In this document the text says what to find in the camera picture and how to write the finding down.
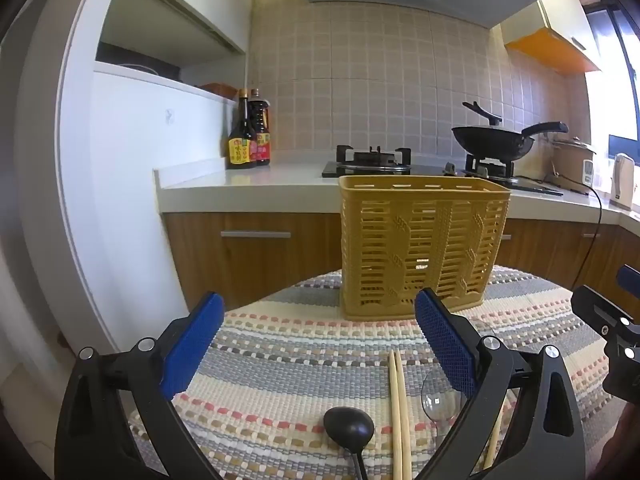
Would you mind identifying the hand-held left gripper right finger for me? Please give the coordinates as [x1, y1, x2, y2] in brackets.
[414, 287, 587, 480]

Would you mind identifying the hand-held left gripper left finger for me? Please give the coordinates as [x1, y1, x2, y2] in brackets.
[54, 291, 226, 480]

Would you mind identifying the clear plastic spoon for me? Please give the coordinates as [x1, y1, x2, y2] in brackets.
[421, 371, 463, 453]

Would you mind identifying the wooden chopstick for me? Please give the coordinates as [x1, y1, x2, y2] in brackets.
[388, 350, 404, 480]
[394, 350, 413, 480]
[481, 395, 508, 472]

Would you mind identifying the yellow plastic utensil basket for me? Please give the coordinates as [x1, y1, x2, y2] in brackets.
[339, 175, 512, 322]

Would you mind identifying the black ladle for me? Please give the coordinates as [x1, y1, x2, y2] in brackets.
[323, 406, 375, 480]

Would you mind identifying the white electric kettle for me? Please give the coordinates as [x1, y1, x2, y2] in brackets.
[610, 153, 636, 209]

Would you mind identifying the striped woven table mat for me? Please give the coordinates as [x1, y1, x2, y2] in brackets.
[127, 265, 626, 480]

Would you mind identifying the wooden kitchen cabinet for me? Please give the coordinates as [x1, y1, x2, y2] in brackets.
[162, 212, 640, 311]

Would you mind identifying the beige rice cooker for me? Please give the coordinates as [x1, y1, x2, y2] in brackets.
[552, 136, 598, 195]

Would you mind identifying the white tall cabinet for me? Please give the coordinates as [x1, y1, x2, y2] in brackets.
[55, 0, 248, 356]

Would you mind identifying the white kitchen countertop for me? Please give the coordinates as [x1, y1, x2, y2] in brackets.
[153, 157, 640, 236]

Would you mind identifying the black gas stove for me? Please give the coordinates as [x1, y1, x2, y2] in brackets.
[321, 145, 566, 197]

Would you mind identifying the black wok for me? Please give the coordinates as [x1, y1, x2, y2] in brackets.
[451, 121, 569, 163]

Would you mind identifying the yellow label sauce bottle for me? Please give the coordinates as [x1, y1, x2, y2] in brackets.
[228, 89, 257, 170]

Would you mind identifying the red label sauce bottle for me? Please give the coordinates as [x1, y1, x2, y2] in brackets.
[248, 89, 271, 167]

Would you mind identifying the black spatula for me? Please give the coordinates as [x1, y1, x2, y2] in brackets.
[462, 101, 502, 126]

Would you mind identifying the dark pot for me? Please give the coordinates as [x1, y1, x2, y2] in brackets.
[97, 42, 181, 81]

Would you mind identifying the black power cable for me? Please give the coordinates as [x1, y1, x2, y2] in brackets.
[542, 175, 603, 291]

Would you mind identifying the silver drawer handle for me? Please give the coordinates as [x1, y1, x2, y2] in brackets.
[220, 230, 292, 239]

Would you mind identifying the orange wall cabinet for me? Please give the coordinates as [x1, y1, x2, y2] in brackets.
[505, 27, 603, 77]

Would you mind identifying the dark window frame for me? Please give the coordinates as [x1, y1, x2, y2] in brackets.
[585, 0, 640, 136]

